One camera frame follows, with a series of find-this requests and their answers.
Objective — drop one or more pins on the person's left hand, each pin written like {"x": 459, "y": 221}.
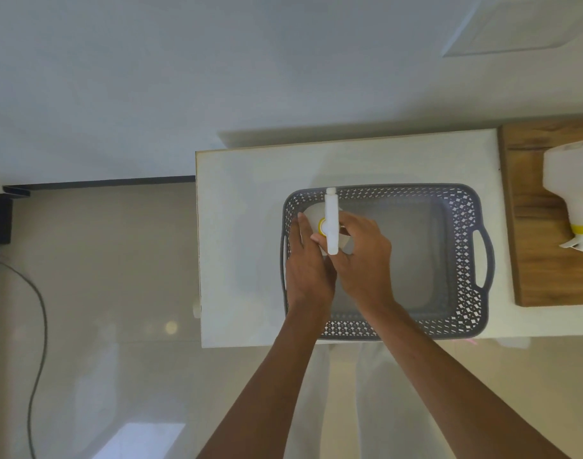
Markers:
{"x": 310, "y": 277}

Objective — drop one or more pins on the person's right forearm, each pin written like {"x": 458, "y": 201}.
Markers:
{"x": 444, "y": 387}

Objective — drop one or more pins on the person's left forearm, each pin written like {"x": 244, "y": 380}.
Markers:
{"x": 267, "y": 387}

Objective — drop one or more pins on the person's left fingers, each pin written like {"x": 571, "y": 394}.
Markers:
{"x": 302, "y": 234}

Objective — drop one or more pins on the grey perforated plastic basket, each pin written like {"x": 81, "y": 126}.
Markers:
{"x": 416, "y": 262}

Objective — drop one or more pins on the person's right hand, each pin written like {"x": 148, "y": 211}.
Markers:
{"x": 365, "y": 262}

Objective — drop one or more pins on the wooden board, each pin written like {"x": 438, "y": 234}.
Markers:
{"x": 528, "y": 234}

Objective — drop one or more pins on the person's right thumb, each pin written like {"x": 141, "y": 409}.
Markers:
{"x": 320, "y": 239}

